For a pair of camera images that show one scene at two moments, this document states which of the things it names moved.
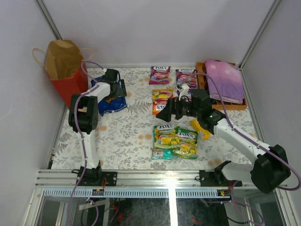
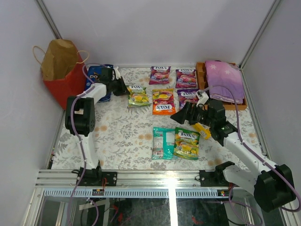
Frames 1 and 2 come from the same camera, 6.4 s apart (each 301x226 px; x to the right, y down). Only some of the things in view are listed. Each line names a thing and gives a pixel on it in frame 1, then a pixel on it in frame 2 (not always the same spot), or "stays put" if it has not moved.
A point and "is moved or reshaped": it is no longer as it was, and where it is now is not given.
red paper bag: (63, 67) is moved or reshaped
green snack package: (166, 139) to (138, 96)
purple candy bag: (187, 76) stays put
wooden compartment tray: (201, 84) stays put
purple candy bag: (159, 75) stays put
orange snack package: (160, 98) stays put
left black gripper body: (119, 89) stays put
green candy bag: (187, 149) stays put
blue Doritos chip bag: (110, 105) to (93, 72)
